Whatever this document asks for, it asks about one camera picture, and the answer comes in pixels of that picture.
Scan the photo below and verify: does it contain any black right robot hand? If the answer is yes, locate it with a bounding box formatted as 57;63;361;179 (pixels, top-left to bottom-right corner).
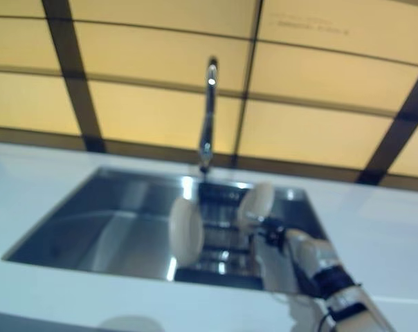
248;213;289;250

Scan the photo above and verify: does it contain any cream plate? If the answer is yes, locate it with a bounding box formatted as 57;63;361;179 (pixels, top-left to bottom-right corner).
238;182;276;237
170;196;205;270

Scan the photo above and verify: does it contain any black dish drying rack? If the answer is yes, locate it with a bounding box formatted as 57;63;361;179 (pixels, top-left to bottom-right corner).
174;181;266;291

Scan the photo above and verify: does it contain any chrome gooseneck faucet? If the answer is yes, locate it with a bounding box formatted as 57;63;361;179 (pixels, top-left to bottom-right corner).
197;57;221;178

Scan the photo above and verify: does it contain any stainless steel sink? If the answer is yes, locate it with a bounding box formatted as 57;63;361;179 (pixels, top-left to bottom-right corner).
3;165;330;295

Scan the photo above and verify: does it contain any dark lattice wall frame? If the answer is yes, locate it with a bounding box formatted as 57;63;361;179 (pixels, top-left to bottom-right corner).
0;0;418;190

